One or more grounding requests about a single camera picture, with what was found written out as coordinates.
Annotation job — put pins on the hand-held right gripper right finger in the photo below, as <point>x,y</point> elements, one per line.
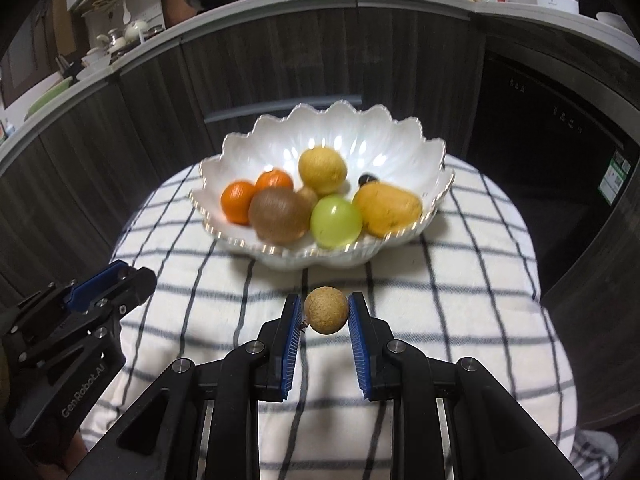
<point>357,345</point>

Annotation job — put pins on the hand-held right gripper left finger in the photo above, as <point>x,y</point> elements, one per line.
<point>292,340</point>

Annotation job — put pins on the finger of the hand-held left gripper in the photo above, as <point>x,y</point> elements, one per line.
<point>132,290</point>
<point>92,280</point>

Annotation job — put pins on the tan longan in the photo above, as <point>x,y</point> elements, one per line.
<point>307,196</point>
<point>326,310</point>

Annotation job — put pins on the brown kiwi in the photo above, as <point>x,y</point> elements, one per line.
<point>277,217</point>

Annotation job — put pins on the green apple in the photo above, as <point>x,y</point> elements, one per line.
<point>335,222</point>

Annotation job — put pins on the large orange mandarin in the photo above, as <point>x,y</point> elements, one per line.
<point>237,202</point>

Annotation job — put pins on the yellow mango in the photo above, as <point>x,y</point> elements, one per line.
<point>387,210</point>

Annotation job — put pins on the dark plum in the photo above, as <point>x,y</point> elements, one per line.
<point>368,179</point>

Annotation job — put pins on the white scalloped bowl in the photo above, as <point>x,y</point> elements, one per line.
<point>350,125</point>

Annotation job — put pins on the person's left forearm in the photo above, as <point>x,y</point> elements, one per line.
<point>55,462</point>

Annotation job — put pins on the white checkered cloth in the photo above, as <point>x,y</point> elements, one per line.
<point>450,285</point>

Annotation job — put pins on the small mandarin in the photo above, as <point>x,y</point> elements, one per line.
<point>274,180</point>

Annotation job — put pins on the yellow lemon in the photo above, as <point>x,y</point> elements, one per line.
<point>322,170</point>

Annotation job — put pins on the green tray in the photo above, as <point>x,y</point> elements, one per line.
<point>47,97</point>

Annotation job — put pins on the metal teapot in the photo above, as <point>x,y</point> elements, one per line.
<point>111,41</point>

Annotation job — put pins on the white teapot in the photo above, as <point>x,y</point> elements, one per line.
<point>136,30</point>

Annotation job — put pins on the black dishwasher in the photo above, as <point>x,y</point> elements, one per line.
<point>540,160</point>

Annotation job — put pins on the pale quilted fabric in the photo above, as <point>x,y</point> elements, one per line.
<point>595,457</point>

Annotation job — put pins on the dark wood kitchen cabinets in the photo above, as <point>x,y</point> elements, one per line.
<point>250,50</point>

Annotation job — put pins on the white ladle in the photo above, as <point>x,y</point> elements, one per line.
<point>125,10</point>

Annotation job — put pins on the green label sticker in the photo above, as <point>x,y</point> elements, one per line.
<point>615,177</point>

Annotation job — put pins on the white square container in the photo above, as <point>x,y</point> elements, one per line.
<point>557,2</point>

